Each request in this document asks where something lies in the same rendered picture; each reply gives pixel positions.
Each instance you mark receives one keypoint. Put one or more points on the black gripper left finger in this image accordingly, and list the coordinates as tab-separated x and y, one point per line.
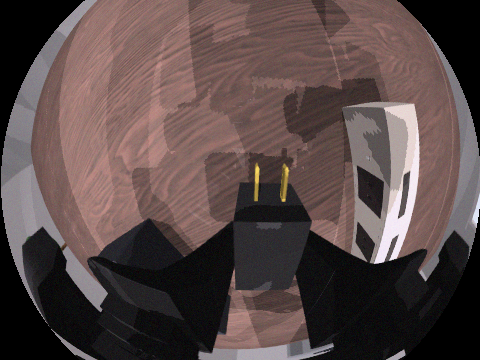
192	292

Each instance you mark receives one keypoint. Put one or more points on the black two-prong charger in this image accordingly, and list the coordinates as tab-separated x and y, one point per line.
270	230

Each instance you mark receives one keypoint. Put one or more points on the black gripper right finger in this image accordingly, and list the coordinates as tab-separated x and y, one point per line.
336	287

